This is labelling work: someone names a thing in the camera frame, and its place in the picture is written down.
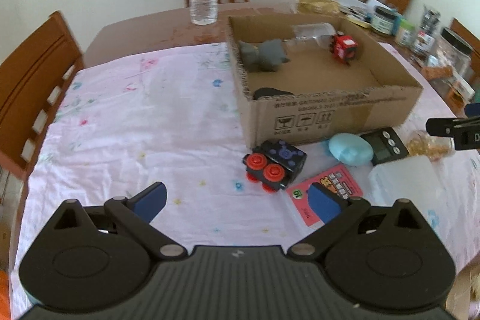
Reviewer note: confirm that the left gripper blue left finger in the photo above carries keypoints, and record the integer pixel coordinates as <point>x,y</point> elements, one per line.
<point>150,201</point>

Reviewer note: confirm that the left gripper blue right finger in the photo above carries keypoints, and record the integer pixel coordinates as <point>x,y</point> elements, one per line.
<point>324,203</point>

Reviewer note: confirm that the pink card pack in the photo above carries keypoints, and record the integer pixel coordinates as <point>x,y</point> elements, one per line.
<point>337,179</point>

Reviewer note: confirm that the clear jar of capsules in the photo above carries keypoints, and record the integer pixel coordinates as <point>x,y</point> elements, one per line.
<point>433,147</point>

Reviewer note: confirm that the light blue oval case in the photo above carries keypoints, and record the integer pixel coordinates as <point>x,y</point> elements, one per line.
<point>350,149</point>

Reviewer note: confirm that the black toy cube orange wheels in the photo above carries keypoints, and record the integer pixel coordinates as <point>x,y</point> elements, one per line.
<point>275,164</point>

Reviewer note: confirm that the white plastic bottle green label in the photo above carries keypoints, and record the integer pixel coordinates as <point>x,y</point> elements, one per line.
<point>410,178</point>

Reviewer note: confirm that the black digital timer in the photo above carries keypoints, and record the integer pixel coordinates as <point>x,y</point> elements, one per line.
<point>386,144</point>

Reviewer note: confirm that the black computer mouse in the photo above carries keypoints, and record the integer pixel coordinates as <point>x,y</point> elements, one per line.
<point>269,92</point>

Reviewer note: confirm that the red toy cube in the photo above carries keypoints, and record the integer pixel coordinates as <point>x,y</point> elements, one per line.
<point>343,47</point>

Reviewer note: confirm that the grey shark plush toy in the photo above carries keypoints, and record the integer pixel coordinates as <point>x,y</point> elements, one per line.
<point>267,56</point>

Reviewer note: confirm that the clear plastic bottle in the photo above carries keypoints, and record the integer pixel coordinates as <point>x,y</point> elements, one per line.
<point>311,35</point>

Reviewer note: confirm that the large clear snack jar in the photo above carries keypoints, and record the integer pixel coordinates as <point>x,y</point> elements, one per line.
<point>449,60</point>

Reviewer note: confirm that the pink floral tablecloth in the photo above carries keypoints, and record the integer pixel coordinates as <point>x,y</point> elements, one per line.
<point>172,116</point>

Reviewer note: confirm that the small green label box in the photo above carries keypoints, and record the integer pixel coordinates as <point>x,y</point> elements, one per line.
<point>404,32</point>

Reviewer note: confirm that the brown cardboard box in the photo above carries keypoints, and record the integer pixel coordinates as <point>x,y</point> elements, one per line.
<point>322,91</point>

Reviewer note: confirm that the glass jar black lid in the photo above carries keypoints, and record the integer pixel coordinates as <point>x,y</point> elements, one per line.
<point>383,20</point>

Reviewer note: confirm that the wooden chair left side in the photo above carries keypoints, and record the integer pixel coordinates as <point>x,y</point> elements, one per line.
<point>34,80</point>

